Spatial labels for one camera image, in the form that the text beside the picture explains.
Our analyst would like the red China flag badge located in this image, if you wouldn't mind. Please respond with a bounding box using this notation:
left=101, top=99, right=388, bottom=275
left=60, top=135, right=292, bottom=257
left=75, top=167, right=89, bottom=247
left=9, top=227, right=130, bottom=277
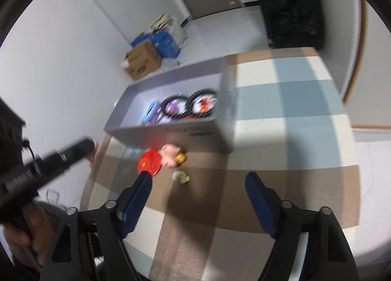
left=137, top=149, right=162, bottom=176

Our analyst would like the small green white trinket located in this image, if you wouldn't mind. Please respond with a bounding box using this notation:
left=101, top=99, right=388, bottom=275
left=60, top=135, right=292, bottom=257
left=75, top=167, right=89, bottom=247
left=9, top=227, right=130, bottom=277
left=172, top=170, right=190, bottom=184

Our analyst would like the pink pig figurine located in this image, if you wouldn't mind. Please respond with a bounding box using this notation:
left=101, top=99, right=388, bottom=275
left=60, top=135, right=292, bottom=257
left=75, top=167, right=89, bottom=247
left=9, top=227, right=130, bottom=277
left=160, top=143, right=187, bottom=169

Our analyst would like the black bead bracelet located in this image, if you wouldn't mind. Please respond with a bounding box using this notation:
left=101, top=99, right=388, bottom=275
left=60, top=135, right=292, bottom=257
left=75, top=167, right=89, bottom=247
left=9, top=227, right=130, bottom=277
left=187, top=88, right=219, bottom=119
left=160, top=93, right=191, bottom=120

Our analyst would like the person's left hand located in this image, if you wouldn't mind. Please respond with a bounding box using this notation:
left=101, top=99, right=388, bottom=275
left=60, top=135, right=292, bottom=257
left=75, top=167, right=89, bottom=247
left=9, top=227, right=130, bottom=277
left=3, top=202, right=65, bottom=267

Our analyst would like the checkered table cloth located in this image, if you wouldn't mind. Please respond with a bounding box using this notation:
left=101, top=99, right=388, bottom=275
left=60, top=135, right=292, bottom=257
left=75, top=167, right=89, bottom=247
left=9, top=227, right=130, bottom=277
left=81, top=48, right=360, bottom=280

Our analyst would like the grey cardboard tray box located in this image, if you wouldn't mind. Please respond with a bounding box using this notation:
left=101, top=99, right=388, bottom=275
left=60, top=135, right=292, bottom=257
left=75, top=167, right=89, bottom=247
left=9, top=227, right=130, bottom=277
left=105, top=57, right=237, bottom=153

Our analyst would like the brown cardboard box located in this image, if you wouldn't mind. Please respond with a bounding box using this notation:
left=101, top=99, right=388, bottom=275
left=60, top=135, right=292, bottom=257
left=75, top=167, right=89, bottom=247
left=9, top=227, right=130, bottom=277
left=124, top=40, right=162, bottom=81

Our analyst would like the blue cardboard box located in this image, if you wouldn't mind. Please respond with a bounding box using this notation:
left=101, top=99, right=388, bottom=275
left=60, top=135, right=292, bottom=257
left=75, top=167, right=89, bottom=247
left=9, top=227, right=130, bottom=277
left=130, top=31, right=181, bottom=58

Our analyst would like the cream canvas bag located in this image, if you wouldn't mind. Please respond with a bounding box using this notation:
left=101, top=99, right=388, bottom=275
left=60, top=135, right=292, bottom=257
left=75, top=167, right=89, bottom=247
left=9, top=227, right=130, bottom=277
left=148, top=13, right=187, bottom=48

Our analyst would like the black backpack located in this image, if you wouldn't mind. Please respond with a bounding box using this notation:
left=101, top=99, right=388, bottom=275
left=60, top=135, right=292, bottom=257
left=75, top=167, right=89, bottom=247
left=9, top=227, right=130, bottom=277
left=259, top=0, right=325, bottom=50

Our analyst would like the light blue ring bracelet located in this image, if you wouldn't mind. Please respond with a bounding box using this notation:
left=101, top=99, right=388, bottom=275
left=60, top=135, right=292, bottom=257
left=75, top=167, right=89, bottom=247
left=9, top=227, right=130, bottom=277
left=140, top=99, right=162, bottom=126

